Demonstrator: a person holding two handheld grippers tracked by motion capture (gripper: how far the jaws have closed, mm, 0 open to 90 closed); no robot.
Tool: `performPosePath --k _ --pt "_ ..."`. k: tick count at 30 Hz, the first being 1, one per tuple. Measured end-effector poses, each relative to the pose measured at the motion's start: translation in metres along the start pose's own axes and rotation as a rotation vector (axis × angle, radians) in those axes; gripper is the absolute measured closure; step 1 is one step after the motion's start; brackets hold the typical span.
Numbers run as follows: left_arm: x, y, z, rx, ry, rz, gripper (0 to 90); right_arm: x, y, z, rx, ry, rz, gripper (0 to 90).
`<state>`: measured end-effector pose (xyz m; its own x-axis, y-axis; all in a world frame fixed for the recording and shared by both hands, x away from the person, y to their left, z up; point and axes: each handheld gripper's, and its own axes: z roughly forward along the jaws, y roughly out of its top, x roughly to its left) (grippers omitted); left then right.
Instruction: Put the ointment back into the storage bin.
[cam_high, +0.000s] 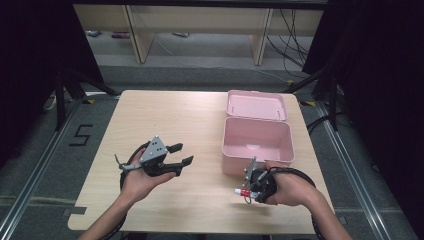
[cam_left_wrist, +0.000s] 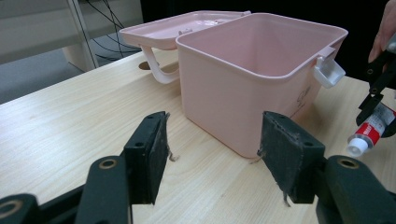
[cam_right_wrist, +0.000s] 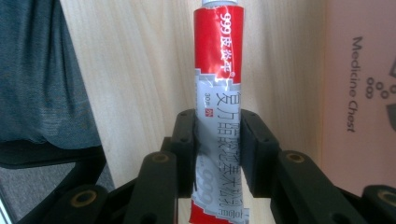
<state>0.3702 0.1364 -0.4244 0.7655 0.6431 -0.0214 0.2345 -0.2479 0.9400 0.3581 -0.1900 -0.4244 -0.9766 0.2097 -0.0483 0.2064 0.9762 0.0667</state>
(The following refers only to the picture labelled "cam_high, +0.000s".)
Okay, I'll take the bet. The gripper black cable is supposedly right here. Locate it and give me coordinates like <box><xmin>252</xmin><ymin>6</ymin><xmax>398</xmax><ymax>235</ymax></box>
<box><xmin>99</xmin><ymin>141</ymin><xmax>152</xmax><ymax>240</ymax></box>
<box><xmin>244</xmin><ymin>167</ymin><xmax>326</xmax><ymax>240</ymax></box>

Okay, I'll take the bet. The black curtain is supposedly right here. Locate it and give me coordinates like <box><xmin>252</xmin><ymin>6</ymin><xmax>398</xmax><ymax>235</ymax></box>
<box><xmin>0</xmin><ymin>0</ymin><xmax>105</xmax><ymax>168</ymax></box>
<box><xmin>301</xmin><ymin>0</ymin><xmax>424</xmax><ymax>240</ymax></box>

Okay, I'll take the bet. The bundle of black floor cables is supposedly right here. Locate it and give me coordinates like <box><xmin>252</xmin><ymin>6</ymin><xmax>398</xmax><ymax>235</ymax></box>
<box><xmin>266</xmin><ymin>9</ymin><xmax>310</xmax><ymax>80</ymax></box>

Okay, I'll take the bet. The black metal stand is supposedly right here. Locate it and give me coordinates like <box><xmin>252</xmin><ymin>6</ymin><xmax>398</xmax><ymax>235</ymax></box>
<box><xmin>54</xmin><ymin>68</ymin><xmax>120</xmax><ymax>132</ymax></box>
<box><xmin>283</xmin><ymin>68</ymin><xmax>340</xmax><ymax>132</ymax></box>

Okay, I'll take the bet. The person's left hand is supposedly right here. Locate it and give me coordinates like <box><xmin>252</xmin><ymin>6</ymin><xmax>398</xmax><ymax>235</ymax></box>
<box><xmin>119</xmin><ymin>158</ymin><xmax>178</xmax><ymax>204</ymax></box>

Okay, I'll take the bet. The white red ointment tube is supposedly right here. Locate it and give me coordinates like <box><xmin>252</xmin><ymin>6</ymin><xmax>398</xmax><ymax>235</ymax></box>
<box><xmin>234</xmin><ymin>187</ymin><xmax>262</xmax><ymax>198</ymax></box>

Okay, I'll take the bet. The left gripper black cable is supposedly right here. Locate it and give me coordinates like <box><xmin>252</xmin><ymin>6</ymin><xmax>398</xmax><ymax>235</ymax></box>
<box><xmin>99</xmin><ymin>141</ymin><xmax>152</xmax><ymax>240</ymax></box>

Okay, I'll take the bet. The light wooden shelf unit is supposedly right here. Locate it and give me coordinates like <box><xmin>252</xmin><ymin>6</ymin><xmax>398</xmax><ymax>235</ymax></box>
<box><xmin>73</xmin><ymin>3</ymin><xmax>324</xmax><ymax>66</ymax></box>

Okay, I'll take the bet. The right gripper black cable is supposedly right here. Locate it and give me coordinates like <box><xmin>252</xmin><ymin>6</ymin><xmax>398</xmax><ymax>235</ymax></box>
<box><xmin>244</xmin><ymin>167</ymin><xmax>326</xmax><ymax>240</ymax></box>

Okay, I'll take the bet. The white floor cable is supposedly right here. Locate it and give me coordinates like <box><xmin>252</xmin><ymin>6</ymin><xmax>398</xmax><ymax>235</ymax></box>
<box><xmin>42</xmin><ymin>94</ymin><xmax>58</xmax><ymax>112</ymax></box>

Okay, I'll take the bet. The grey tape strip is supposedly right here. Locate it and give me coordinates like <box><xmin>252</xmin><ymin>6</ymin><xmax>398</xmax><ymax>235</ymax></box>
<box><xmin>62</xmin><ymin>206</ymin><xmax>87</xmax><ymax>216</ymax></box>

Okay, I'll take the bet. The person's right hand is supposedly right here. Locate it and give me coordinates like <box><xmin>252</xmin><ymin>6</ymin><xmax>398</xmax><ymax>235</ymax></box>
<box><xmin>265</xmin><ymin>161</ymin><xmax>318</xmax><ymax>208</ymax></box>

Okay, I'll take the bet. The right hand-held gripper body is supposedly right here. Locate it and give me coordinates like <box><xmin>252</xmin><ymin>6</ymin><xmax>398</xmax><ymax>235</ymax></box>
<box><xmin>244</xmin><ymin>156</ymin><xmax>278</xmax><ymax>204</ymax></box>

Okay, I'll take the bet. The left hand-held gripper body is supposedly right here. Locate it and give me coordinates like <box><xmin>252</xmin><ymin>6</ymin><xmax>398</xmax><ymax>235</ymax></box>
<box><xmin>114</xmin><ymin>134</ymin><xmax>183</xmax><ymax>178</ymax></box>

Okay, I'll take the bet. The metal floor rail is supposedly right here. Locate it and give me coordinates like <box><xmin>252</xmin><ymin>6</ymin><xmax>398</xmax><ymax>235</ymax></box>
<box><xmin>314</xmin><ymin>99</ymin><xmax>392</xmax><ymax>240</ymax></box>
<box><xmin>0</xmin><ymin>99</ymin><xmax>85</xmax><ymax>240</ymax></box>

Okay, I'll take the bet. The pink storage box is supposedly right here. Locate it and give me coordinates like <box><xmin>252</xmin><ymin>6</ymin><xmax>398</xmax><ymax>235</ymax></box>
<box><xmin>221</xmin><ymin>89</ymin><xmax>296</xmax><ymax>178</ymax></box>

